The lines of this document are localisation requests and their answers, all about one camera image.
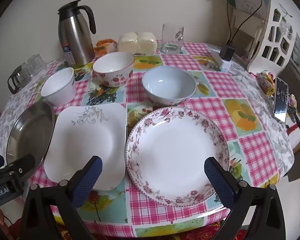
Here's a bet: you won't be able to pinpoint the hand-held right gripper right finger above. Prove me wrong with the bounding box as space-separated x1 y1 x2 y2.
204 157 287 240

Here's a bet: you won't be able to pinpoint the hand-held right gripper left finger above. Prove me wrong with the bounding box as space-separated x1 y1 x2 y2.
20 156 103 240

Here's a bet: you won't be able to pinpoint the stainless steel plate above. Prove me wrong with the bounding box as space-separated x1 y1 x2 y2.
6 102 56 183

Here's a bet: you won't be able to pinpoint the square white plate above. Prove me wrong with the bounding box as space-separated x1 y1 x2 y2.
43 105 128 191

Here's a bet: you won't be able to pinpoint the round floral rim plate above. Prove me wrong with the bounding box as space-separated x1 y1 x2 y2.
125 106 231 208

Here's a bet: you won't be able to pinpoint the small white bowl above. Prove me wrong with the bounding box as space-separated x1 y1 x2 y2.
41 67 76 107

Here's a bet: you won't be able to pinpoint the pale blue bowl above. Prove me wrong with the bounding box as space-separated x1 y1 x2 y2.
142 66 197 106

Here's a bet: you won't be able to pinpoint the strawberry print bowl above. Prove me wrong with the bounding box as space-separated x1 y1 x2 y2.
92 52 135 88

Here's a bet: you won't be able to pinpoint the pink checked fruit tablecloth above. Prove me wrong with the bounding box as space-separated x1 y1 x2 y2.
29 39 281 238

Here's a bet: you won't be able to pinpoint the clear glass cup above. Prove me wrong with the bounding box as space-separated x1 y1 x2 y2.
20 62 35 81
27 53 47 75

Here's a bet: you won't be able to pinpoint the smartphone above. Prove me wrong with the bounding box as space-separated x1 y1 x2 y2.
273 77 289 123

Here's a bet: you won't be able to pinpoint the colourful candy packets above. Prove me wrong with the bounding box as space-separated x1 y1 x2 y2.
257 71 277 97

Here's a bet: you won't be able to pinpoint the black power adapter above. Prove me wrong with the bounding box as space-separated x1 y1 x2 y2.
219 44 236 62

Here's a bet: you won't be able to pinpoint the orange snack packet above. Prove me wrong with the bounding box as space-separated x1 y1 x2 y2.
95 38 118 55

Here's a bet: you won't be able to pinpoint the stainless steel thermos jug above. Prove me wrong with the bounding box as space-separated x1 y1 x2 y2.
57 1 97 67

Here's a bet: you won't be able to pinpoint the bag of steamed buns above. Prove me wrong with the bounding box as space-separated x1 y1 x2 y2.
117 31 158 55

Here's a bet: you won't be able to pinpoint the white lattice rack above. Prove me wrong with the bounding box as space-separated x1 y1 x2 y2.
227 0 298 74

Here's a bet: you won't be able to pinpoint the clear glass mug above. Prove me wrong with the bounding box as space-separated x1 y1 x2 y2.
160 23 185 54

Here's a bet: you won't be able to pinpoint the white printed card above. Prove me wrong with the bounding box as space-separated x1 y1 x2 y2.
236 0 266 18

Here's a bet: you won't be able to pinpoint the glass pitcher with black handle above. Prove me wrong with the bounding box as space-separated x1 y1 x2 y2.
7 65 28 95

